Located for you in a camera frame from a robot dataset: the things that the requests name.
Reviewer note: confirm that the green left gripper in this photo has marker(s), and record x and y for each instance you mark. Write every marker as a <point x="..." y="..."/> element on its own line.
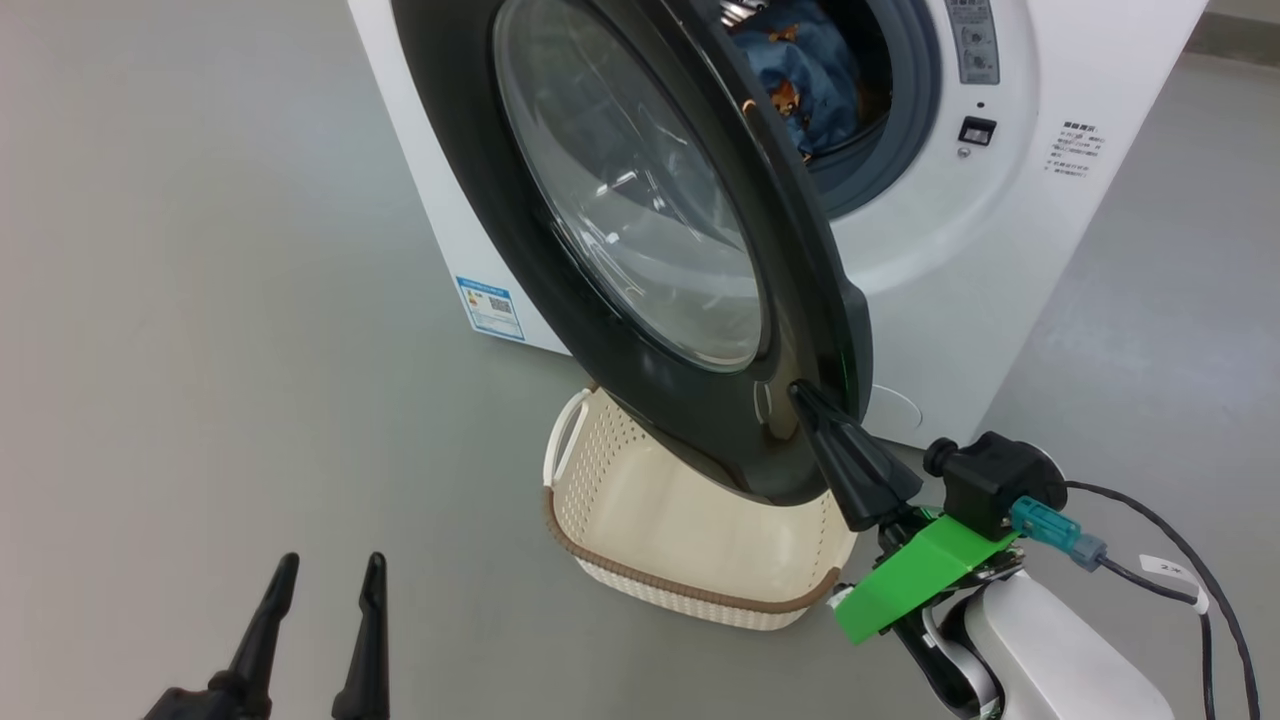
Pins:
<point x="180" y="705"/>

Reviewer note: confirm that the printed warning text label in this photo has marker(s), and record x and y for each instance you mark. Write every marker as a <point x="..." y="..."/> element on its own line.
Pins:
<point x="1075" y="150"/>

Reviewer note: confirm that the black round glass washer door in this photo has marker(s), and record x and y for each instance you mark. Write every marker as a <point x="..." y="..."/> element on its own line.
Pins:
<point x="800" y="300"/>

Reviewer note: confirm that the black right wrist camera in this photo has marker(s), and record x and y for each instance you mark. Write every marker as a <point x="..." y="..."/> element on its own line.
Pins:
<point x="990" y="480"/>

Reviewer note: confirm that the cream perforated laundry basket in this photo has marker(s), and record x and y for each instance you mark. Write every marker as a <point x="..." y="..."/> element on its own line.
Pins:
<point x="680" y="540"/>

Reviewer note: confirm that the black square door latch socket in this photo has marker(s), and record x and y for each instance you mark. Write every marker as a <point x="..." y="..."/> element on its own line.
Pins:
<point x="977" y="131"/>

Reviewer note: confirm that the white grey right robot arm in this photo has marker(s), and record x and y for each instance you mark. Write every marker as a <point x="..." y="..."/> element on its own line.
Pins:
<point x="1050" y="650"/>

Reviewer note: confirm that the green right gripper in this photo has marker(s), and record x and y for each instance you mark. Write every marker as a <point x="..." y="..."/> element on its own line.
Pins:
<point x="920" y="580"/>

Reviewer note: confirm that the round white filter cover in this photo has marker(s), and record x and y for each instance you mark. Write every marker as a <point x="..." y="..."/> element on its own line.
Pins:
<point x="900" y="410"/>

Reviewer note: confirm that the white front-load washing machine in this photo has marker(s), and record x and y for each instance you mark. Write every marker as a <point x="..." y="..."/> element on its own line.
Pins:
<point x="1000" y="280"/>

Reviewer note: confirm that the blue energy label sticker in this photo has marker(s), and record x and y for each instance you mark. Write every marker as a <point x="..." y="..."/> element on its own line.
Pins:
<point x="490" y="310"/>

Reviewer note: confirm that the teal right camera connector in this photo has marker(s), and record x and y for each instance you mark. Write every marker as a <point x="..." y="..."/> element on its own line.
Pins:
<point x="1045" y="525"/>

